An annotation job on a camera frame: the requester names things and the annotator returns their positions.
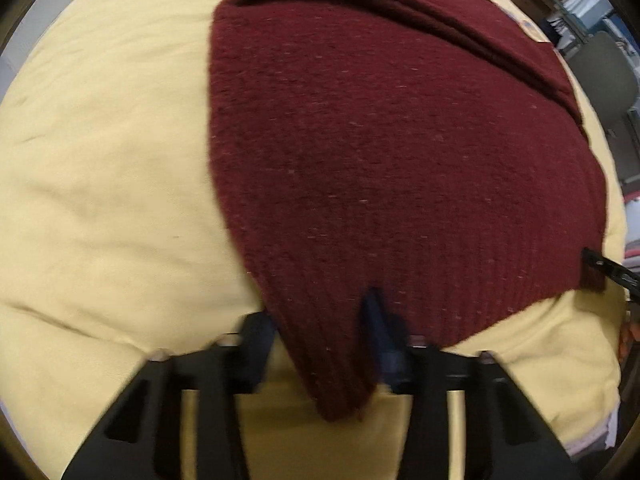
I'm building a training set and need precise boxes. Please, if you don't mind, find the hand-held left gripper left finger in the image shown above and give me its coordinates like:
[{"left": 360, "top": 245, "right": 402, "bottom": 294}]
[{"left": 62, "top": 310, "right": 278, "bottom": 480}]

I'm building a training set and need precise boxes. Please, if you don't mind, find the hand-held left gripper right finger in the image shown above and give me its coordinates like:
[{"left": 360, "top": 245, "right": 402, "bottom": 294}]
[{"left": 361, "top": 287, "right": 581, "bottom": 480}]

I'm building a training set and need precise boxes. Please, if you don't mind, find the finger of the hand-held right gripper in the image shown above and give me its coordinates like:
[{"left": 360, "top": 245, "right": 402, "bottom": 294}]
[{"left": 581, "top": 246, "right": 640, "bottom": 303}]

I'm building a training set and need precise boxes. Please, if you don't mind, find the dark red knit sweater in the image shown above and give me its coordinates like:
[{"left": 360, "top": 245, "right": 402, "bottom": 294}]
[{"left": 206, "top": 0, "right": 608, "bottom": 423}]

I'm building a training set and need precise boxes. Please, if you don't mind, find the grey-green chair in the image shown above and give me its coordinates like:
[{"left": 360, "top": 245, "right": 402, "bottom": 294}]
[{"left": 567, "top": 30, "right": 640, "bottom": 181}]

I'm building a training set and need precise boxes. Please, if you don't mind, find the yellow printed bed blanket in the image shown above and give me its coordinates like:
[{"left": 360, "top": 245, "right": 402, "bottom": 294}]
[{"left": 0, "top": 0, "right": 628, "bottom": 480}]

